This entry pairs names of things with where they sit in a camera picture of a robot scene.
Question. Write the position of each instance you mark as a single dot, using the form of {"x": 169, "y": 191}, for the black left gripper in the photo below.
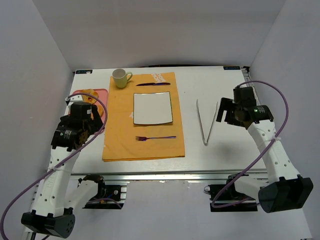
{"x": 95, "y": 122}

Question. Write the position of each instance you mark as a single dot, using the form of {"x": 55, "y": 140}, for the black camera box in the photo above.
{"x": 244, "y": 96}
{"x": 80, "y": 110}

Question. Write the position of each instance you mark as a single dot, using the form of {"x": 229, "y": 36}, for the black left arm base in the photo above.
{"x": 109, "y": 196}

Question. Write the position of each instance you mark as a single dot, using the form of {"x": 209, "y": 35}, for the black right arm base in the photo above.
{"x": 229, "y": 196}

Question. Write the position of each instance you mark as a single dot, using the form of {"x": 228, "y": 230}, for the iridescent purple fork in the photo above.
{"x": 144, "y": 138}

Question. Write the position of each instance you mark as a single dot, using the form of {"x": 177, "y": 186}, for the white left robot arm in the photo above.
{"x": 53, "y": 213}

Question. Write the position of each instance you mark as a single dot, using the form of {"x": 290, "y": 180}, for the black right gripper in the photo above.
{"x": 223, "y": 110}

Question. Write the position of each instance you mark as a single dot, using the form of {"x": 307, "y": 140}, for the white square plate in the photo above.
{"x": 152, "y": 108}

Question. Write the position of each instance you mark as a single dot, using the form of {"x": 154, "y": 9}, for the orange cloth placemat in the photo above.
{"x": 120, "y": 131}

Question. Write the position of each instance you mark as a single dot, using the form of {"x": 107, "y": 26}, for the dark iridescent knife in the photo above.
{"x": 153, "y": 84}

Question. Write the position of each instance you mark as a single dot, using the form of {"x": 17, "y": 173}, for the green ceramic mug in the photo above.
{"x": 121, "y": 77}

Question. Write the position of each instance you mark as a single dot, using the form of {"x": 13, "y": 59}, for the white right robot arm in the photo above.
{"x": 286, "y": 189}

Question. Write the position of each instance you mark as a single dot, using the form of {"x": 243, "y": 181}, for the black left camera box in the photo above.
{"x": 80, "y": 110}

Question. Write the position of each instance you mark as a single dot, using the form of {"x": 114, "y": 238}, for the pink plastic tray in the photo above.
{"x": 101, "y": 100}

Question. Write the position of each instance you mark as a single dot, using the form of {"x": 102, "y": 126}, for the black right camera box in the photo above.
{"x": 244, "y": 96}

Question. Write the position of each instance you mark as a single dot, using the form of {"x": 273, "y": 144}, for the aluminium table edge rail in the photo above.
{"x": 169, "y": 176}

